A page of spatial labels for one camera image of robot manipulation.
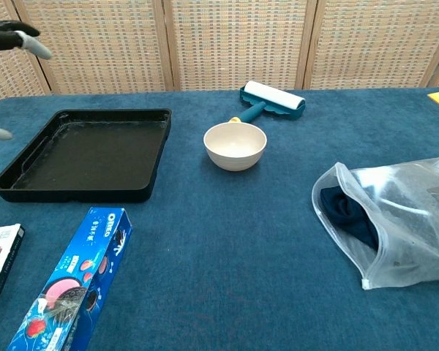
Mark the black rectangular tray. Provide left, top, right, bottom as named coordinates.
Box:
left=0, top=107, right=173, bottom=203

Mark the dark blue cloth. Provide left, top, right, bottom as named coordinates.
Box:
left=320, top=186, right=380, bottom=252

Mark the long blue Oreo box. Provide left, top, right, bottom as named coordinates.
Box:
left=7, top=207, right=133, bottom=351

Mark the transparent zip bag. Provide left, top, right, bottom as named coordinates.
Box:
left=311, top=151, right=439, bottom=291

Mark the woven wooden folding screen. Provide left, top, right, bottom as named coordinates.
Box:
left=0, top=0, right=439, bottom=107

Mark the teal lint roller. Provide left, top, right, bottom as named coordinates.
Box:
left=228, top=80, right=307, bottom=127

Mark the white bowl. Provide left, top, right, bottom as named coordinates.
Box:
left=203, top=122, right=268, bottom=172

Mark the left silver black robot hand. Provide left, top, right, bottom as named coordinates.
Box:
left=0, top=20, right=54, bottom=141

